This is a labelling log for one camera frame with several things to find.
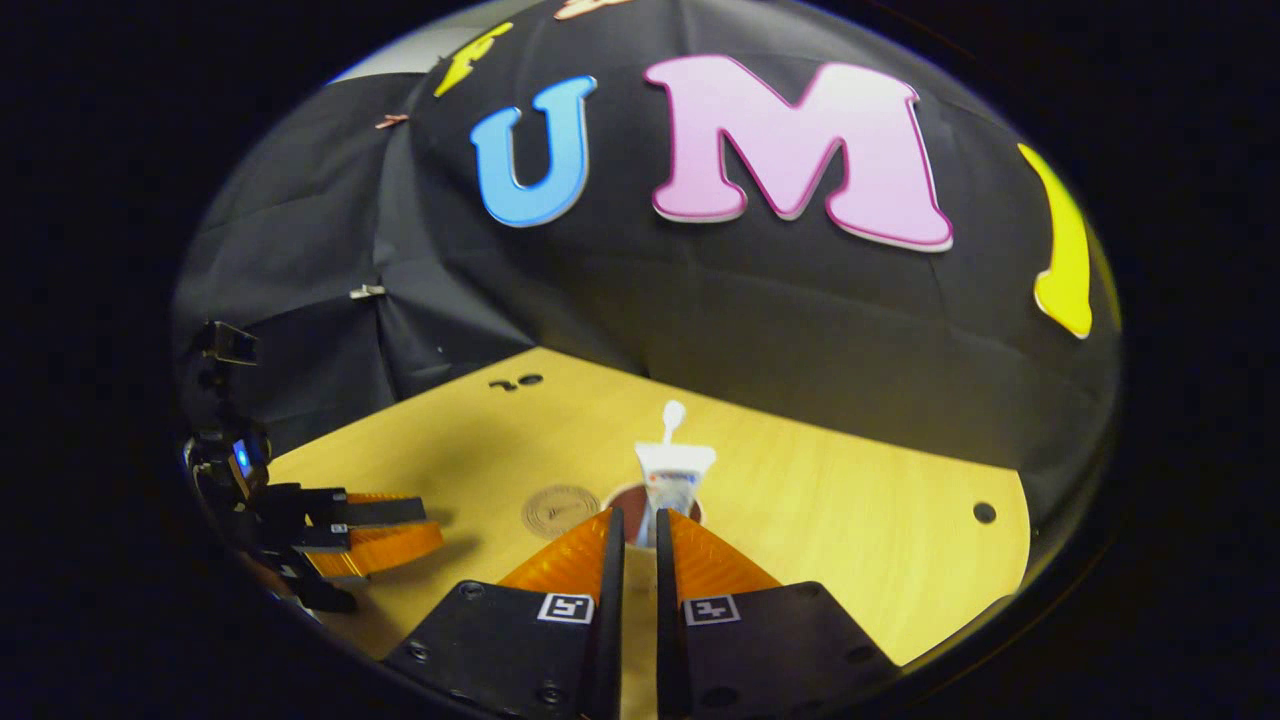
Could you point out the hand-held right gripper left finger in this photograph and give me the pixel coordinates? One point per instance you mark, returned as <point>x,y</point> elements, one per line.
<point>540,650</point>

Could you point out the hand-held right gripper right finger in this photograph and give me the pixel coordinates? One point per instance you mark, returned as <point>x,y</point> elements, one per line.
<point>750,650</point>

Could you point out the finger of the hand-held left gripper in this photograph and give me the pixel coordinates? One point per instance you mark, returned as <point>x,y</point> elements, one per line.
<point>390,550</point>
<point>370,512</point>

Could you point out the white toothpaste tube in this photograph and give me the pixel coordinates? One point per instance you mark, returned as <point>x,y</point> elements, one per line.
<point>672,470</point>

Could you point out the white toothbrush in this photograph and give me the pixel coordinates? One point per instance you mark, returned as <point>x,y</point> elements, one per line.
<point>674,412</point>

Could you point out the wooden desktop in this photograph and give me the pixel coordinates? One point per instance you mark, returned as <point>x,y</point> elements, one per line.
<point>850,540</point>

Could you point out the white cloth clip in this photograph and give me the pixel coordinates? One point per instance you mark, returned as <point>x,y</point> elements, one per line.
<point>367,292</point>

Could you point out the black backdrop cloth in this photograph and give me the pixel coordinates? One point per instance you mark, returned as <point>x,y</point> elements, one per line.
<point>800,330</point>

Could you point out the copper cloth clip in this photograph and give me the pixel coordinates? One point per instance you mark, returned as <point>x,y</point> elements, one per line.
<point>392,121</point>

